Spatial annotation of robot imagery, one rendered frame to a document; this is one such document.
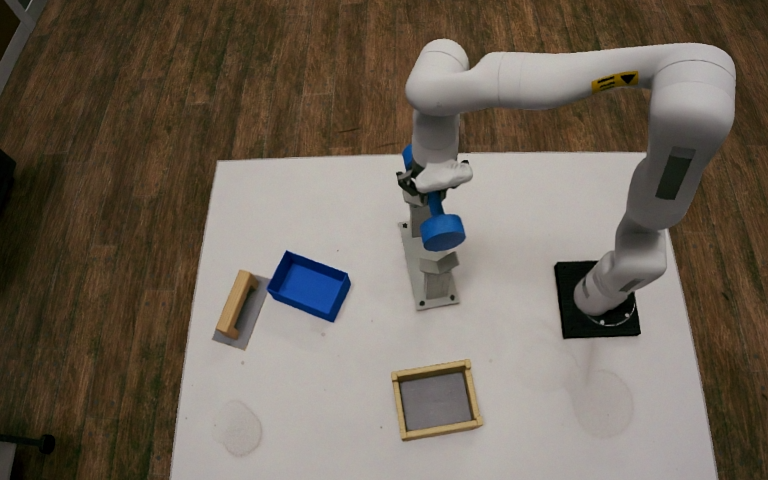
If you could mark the tan rectangular wooden frame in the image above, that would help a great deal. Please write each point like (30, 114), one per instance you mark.
(432, 396)

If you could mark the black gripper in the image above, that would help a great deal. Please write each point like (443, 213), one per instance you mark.
(405, 181)

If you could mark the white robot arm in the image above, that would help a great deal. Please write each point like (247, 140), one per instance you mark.
(691, 112)

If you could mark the blue open bin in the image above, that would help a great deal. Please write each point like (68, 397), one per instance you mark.
(310, 282)

